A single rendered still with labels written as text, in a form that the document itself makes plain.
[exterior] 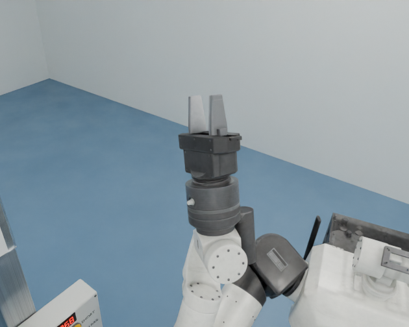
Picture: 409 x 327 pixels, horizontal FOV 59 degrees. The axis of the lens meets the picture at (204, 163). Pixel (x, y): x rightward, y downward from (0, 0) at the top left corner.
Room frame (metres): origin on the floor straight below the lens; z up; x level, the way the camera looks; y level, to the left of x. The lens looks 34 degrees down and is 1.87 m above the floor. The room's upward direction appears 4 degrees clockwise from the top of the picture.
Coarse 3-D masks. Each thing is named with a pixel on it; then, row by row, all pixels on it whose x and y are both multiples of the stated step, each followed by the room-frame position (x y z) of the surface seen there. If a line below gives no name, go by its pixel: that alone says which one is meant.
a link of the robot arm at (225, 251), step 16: (240, 208) 0.48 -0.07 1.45; (192, 224) 0.43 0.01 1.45; (208, 224) 0.42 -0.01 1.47; (224, 224) 0.42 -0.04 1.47; (240, 224) 0.45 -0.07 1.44; (208, 240) 0.41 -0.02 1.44; (224, 240) 0.41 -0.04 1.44; (240, 240) 0.42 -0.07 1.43; (208, 256) 0.38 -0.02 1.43; (224, 256) 0.38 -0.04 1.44; (240, 256) 0.39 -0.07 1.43; (208, 272) 0.37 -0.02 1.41; (224, 272) 0.37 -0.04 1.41; (240, 272) 0.38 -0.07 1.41
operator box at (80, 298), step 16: (80, 288) 0.50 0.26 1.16; (48, 304) 0.46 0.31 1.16; (64, 304) 0.46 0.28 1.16; (80, 304) 0.46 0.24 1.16; (96, 304) 0.49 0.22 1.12; (32, 320) 0.42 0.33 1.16; (48, 320) 0.42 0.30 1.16; (64, 320) 0.43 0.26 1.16; (80, 320) 0.45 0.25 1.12; (96, 320) 0.49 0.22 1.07
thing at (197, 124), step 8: (192, 96) 0.54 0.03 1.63; (200, 96) 0.55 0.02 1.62; (192, 104) 0.54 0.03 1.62; (200, 104) 0.55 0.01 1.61; (192, 112) 0.53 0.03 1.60; (200, 112) 0.54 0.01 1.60; (192, 120) 0.52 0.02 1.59; (200, 120) 0.53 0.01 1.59; (192, 128) 0.52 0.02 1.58; (200, 128) 0.53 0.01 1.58
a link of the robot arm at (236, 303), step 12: (228, 288) 0.48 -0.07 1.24; (240, 288) 0.47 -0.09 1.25; (228, 300) 0.45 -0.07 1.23; (240, 300) 0.45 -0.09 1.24; (252, 300) 0.45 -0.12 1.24; (228, 312) 0.43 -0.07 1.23; (240, 312) 0.43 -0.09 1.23; (252, 312) 0.44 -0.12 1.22; (216, 324) 0.41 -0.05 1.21; (228, 324) 0.41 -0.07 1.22; (240, 324) 0.41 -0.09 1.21; (252, 324) 0.43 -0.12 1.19
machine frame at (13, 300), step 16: (16, 256) 0.44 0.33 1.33; (0, 272) 0.41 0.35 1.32; (16, 272) 0.43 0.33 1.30; (0, 288) 0.40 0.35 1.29; (16, 288) 0.42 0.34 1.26; (0, 304) 0.39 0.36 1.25; (16, 304) 0.42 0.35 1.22; (32, 304) 0.44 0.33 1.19; (0, 320) 0.41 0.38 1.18; (16, 320) 0.41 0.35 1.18
